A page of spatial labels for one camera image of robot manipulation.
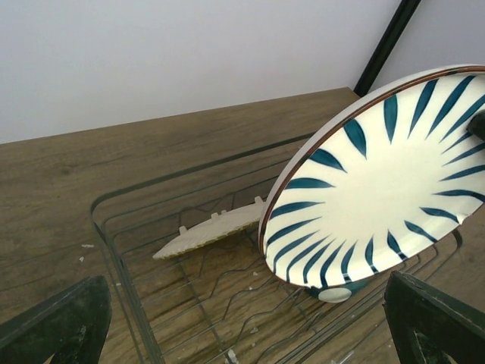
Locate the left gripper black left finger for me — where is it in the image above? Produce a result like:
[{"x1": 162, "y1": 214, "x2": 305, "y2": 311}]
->
[{"x1": 1, "y1": 275, "x2": 112, "y2": 363}]

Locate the black right frame post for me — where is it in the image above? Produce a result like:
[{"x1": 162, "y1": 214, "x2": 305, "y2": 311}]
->
[{"x1": 353, "y1": 0, "x2": 421, "y2": 97}]

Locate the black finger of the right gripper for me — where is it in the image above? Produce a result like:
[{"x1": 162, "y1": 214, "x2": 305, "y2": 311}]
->
[{"x1": 466, "y1": 110, "x2": 485, "y2": 141}]

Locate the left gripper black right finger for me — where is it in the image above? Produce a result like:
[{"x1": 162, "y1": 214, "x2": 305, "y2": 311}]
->
[{"x1": 383, "y1": 271, "x2": 484, "y2": 363}]

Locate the round woven bamboo tray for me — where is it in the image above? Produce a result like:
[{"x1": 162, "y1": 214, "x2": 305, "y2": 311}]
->
[{"x1": 152, "y1": 196, "x2": 264, "y2": 259}]

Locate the striped white blue plate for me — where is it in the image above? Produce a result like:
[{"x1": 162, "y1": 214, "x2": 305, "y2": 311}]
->
[{"x1": 258, "y1": 64, "x2": 484, "y2": 289}]

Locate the grey wire dish rack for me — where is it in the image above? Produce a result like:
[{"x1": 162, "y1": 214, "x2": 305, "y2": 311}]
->
[{"x1": 89, "y1": 132, "x2": 465, "y2": 364}]

